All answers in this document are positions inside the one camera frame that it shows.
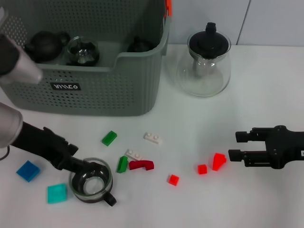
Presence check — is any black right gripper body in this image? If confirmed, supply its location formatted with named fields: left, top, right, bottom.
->
left=264, top=124, right=304, bottom=170

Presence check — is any green building brick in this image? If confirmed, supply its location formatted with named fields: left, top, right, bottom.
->
left=102, top=130, right=118, bottom=147
left=116, top=155, right=129, bottom=174

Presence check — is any grey-green perforated storage bin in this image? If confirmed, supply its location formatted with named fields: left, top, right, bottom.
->
left=0, top=0, right=172, bottom=117

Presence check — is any glass teapot with black lid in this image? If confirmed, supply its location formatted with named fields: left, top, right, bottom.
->
left=177, top=22, right=232, bottom=97

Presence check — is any dark red curved brick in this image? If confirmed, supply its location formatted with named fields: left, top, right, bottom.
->
left=129, top=160, right=155, bottom=171

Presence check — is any teal brick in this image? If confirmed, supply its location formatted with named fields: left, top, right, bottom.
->
left=47, top=183, right=68, bottom=204

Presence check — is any red sloped brick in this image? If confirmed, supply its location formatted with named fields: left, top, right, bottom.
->
left=212, top=152, right=228, bottom=171

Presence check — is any white building brick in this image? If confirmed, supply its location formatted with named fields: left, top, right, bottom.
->
left=125, top=149, right=144, bottom=161
left=143, top=132, right=164, bottom=145

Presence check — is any orange plastic object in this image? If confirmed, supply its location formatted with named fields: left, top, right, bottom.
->
left=163, top=0, right=173, bottom=17

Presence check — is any dark clay teapot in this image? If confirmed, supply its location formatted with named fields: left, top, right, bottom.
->
left=23, top=30, right=71, bottom=64

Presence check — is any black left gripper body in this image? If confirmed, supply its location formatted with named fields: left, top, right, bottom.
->
left=13, top=122, right=79, bottom=171

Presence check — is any blue brick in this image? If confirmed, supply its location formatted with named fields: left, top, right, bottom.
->
left=16, top=160, right=40, bottom=183

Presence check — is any glass teacup with black base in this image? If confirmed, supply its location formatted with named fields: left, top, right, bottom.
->
left=68, top=157, right=117, bottom=207
left=127, top=36, right=155, bottom=53
left=66, top=35, right=100, bottom=67

